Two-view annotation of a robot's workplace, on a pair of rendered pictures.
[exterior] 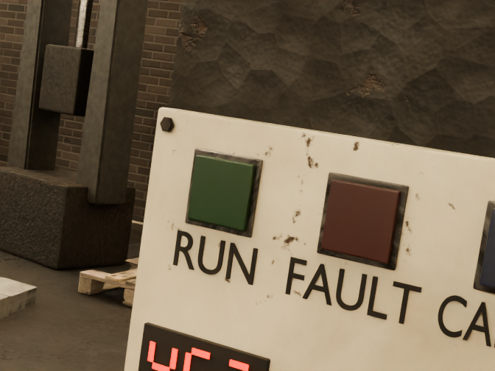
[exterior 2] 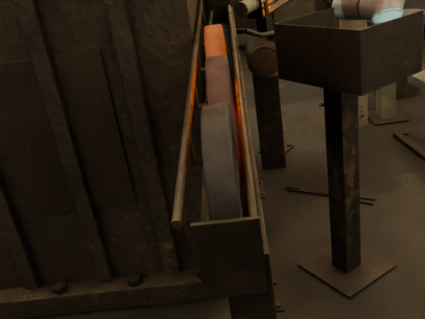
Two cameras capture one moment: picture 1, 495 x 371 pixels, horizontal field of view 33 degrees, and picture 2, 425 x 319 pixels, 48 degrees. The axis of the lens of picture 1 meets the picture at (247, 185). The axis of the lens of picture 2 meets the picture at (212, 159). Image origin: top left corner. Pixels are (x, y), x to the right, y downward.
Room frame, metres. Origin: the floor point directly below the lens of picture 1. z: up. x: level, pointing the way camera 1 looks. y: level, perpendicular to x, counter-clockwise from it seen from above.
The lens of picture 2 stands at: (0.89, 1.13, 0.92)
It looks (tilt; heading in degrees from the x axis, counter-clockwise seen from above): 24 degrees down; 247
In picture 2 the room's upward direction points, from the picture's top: 9 degrees counter-clockwise
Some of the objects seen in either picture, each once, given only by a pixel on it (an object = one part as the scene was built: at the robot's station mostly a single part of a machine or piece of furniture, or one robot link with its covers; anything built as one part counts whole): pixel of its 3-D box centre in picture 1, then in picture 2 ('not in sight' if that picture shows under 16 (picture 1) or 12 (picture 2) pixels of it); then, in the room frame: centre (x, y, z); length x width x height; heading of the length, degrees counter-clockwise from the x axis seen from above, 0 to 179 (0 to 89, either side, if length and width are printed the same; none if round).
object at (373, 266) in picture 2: not in sight; (348, 158); (0.13, 0.24, 0.36); 0.26 x 0.20 x 0.72; 97
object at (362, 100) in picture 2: not in sight; (354, 73); (-0.64, -0.62, 0.26); 0.12 x 0.12 x 0.52
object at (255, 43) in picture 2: not in sight; (267, 104); (-0.10, -0.54, 0.27); 0.22 x 0.13 x 0.53; 62
